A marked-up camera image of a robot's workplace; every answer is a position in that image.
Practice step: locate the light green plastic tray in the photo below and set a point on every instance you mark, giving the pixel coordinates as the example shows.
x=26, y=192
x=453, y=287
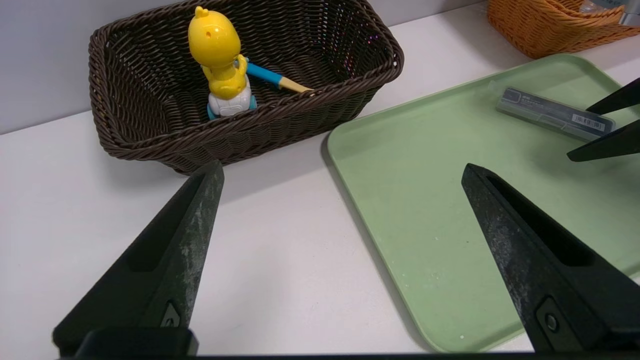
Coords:
x=425, y=175

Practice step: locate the grey pencil lead case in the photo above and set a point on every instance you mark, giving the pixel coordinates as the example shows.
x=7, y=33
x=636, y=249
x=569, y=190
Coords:
x=550, y=110

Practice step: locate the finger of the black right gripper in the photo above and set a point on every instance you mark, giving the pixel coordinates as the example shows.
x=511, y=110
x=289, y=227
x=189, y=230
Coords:
x=610, y=145
x=620, y=101

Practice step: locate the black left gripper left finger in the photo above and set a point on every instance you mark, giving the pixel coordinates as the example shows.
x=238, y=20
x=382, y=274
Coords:
x=165, y=260

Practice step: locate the clear bottle with blue cap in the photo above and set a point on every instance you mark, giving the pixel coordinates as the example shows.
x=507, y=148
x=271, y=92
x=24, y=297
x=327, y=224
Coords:
x=631, y=17

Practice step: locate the dark brown wicker basket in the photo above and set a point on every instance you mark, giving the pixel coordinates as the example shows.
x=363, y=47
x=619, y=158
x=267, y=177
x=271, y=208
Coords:
x=150, y=100

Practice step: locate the yellow duck toy car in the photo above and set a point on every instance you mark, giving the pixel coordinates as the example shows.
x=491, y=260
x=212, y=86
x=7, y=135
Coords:
x=215, y=45

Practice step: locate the orange wicker basket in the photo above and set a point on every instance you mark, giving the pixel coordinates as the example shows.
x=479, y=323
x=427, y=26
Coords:
x=550, y=25

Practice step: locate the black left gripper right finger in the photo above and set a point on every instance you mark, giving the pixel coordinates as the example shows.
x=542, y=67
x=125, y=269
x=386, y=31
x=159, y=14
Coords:
x=550, y=265

